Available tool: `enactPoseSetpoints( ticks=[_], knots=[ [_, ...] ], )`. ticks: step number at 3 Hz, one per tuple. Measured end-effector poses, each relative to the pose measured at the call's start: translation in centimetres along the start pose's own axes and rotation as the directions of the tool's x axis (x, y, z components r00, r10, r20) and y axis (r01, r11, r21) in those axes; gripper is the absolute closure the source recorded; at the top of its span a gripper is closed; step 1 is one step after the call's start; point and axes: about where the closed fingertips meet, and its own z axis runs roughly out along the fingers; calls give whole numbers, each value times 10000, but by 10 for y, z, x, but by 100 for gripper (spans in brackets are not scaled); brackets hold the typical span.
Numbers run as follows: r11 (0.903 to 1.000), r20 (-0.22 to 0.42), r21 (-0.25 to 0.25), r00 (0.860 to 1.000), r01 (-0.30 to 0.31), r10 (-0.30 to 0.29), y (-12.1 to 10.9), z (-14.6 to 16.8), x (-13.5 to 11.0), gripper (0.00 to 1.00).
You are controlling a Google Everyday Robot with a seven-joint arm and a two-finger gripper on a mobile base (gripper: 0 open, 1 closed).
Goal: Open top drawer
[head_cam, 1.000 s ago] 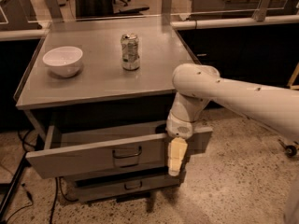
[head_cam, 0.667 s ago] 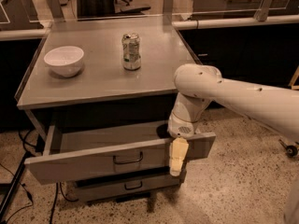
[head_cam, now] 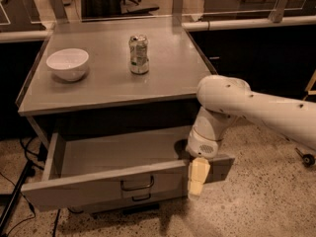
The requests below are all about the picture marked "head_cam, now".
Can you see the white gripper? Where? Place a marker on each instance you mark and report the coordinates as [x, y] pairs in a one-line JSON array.
[[201, 147]]

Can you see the grey top drawer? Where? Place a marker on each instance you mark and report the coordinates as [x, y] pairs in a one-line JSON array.
[[85, 171]]

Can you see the grey drawer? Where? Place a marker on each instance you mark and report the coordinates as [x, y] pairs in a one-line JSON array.
[[85, 171], [126, 203]]

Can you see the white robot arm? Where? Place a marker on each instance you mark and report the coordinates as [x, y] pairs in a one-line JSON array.
[[225, 99]]

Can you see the grey bottom drawer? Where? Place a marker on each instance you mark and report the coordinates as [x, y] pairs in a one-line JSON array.
[[126, 203]]

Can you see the grey metal drawer cabinet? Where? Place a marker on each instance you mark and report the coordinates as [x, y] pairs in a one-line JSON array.
[[109, 99]]

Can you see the black caster wheel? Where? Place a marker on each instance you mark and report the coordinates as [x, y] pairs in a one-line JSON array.
[[308, 159]]

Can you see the crushed green soda can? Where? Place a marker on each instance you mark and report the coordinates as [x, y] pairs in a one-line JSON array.
[[139, 61]]

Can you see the white ceramic bowl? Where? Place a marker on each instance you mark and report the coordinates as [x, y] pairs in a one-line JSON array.
[[69, 64]]

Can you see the grey background desk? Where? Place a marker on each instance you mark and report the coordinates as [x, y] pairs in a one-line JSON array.
[[258, 8]]

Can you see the black tripod leg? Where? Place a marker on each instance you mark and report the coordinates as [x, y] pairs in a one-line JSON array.
[[13, 197]]

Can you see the black office chair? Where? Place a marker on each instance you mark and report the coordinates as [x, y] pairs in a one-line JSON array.
[[134, 7]]

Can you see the white horizontal rail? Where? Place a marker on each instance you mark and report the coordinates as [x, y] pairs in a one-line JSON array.
[[248, 24]]

